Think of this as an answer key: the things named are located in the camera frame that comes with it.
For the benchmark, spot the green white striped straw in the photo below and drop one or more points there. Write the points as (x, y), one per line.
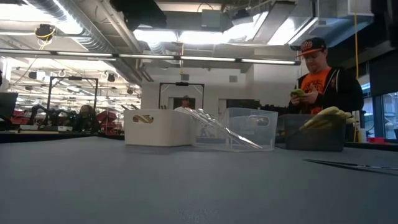
(224, 127)

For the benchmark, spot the background black robot arm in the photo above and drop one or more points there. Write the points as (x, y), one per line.
(53, 115)

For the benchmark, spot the grey ceiling vent box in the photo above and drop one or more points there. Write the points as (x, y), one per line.
(213, 18)

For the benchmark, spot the long ceiling light strip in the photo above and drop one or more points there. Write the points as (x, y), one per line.
(205, 58)

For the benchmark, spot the person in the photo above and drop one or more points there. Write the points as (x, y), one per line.
(87, 116)
(185, 101)
(342, 90)

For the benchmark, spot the red storage bins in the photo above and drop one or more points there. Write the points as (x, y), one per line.
(107, 123)

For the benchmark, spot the white plastic bin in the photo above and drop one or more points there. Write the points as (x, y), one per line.
(161, 133)

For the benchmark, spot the dark monitor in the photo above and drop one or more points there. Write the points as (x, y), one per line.
(8, 104)

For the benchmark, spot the clear plastic bin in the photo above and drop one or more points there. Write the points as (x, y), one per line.
(264, 137)

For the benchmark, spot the dark grey plastic bin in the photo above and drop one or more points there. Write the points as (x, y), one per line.
(311, 140)

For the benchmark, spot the white yellow bottle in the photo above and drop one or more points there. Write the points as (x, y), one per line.
(362, 137)

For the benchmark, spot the red low box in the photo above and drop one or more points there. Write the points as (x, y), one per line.
(379, 140)

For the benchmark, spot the silver ribbed air duct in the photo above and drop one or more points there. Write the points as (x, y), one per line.
(90, 34)

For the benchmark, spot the grey wall box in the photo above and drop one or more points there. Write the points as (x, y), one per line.
(184, 77)

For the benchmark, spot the black metal frame stand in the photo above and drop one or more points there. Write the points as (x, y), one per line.
(182, 83)
(74, 78)

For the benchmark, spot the grey wall vent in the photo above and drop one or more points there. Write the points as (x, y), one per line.
(233, 78)

